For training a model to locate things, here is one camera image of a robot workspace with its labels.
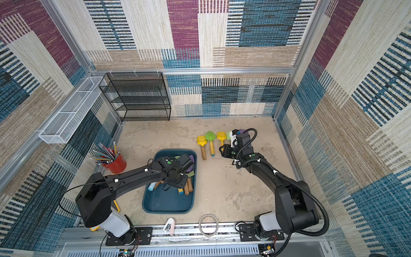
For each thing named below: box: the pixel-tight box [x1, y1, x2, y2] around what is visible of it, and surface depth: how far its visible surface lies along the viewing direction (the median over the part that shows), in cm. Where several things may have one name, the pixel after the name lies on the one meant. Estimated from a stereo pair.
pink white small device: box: [162, 217, 175, 236], surface depth 76 cm
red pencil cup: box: [102, 154, 127, 175], surface depth 97 cm
